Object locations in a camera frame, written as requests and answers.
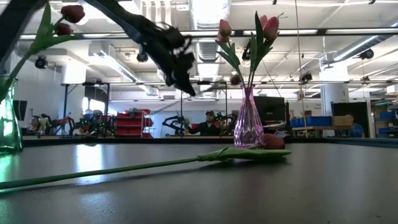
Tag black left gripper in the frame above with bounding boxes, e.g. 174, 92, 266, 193
136, 21, 197, 97

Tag pink ribbed glass vase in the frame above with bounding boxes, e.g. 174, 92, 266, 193
233, 85, 265, 149

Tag red storage shelf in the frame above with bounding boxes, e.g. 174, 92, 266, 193
114, 108, 155, 139

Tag black table mat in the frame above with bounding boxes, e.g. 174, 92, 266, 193
0, 141, 398, 224

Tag silver ceiling duct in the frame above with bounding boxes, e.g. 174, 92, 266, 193
197, 40, 218, 62

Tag white round column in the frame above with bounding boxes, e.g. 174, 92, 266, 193
320, 62, 351, 118

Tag black computer monitor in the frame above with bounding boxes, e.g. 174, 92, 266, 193
253, 95, 286, 123

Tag small black monitor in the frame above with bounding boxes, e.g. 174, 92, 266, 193
12, 100, 28, 122

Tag black background rig frame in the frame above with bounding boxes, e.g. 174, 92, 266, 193
60, 80, 231, 138

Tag thin tan hanging rod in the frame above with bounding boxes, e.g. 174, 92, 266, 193
294, 0, 308, 138

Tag green glass vase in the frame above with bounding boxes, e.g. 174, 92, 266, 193
0, 75, 24, 156

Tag overhead frame bar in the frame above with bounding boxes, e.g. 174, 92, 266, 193
18, 27, 398, 40

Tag background robot green lights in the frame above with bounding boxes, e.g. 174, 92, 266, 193
74, 108, 116, 138

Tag cardboard box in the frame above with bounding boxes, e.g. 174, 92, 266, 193
331, 115, 354, 127

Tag light pink artificial tulip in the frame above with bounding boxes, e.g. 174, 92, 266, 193
248, 11, 289, 90
248, 12, 280, 90
215, 18, 246, 90

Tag blue bin shelf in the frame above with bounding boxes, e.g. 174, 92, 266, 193
374, 101, 398, 138

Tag black metal table frame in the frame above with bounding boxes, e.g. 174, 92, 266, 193
21, 136, 398, 149

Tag blue storage bins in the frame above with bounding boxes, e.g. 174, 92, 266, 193
289, 116, 333, 128

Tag black panel screen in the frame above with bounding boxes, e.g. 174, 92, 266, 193
330, 101, 371, 138

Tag person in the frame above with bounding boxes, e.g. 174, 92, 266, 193
347, 114, 366, 138
188, 109, 222, 137

